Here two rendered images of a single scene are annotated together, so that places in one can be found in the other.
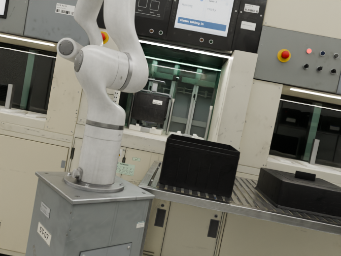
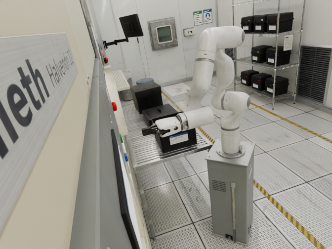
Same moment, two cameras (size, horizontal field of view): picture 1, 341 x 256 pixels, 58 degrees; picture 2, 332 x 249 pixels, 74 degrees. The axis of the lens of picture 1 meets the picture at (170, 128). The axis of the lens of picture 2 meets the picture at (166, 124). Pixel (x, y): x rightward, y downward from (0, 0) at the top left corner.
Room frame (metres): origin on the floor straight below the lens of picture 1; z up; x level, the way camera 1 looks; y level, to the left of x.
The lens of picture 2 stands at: (1.68, 1.34, 1.64)
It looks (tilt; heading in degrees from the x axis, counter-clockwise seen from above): 25 degrees down; 256
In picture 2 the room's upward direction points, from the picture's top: 10 degrees counter-clockwise
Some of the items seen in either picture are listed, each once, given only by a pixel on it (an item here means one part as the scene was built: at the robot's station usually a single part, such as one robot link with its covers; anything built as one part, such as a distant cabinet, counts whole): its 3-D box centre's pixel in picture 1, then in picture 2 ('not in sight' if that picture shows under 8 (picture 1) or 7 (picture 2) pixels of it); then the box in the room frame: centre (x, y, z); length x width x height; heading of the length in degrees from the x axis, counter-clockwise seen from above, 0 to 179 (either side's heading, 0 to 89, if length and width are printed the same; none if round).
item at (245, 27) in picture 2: not in sight; (251, 23); (-1.13, -2.40, 1.31); 0.30 x 0.28 x 0.26; 93
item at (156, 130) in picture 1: (147, 128); not in sight; (2.09, 0.15, 0.89); 0.22 x 0.21 x 0.04; 178
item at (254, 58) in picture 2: not in sight; (261, 54); (-1.10, -2.06, 0.81); 0.30 x 0.28 x 0.26; 83
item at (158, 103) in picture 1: (151, 103); not in sight; (2.09, 0.15, 1.06); 0.24 x 0.20 x 0.32; 88
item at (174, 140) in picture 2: (198, 162); (173, 131); (1.27, -0.14, 0.85); 0.28 x 0.28 x 0.17; 87
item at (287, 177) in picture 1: (302, 188); (159, 114); (1.25, -0.57, 0.83); 0.29 x 0.29 x 0.13; 1
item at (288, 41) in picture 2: not in sight; (288, 41); (-1.07, -1.46, 1.05); 0.17 x 0.03 x 0.26; 178
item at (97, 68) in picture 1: (102, 87); (234, 110); (0.96, 0.23, 1.07); 0.19 x 0.12 x 0.24; 128
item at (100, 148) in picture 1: (99, 155); (230, 138); (0.98, 0.21, 0.85); 0.19 x 0.19 x 0.18
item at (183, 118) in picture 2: not in sight; (182, 122); (1.39, 0.46, 1.20); 0.09 x 0.03 x 0.08; 88
